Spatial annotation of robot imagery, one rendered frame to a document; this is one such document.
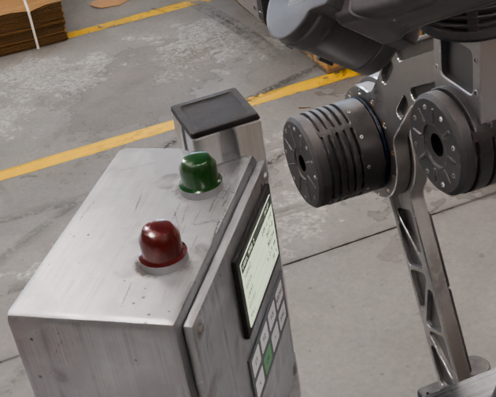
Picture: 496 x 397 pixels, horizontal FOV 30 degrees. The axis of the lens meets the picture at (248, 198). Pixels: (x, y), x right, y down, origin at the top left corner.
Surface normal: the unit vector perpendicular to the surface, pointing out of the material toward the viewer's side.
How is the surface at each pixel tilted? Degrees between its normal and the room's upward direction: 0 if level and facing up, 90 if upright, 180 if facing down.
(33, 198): 0
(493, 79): 90
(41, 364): 90
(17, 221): 0
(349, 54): 115
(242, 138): 90
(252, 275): 90
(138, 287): 0
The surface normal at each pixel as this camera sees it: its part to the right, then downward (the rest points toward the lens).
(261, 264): 0.96, 0.02
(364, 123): 0.07, -0.43
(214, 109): -0.14, -0.84
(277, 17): -0.83, -0.26
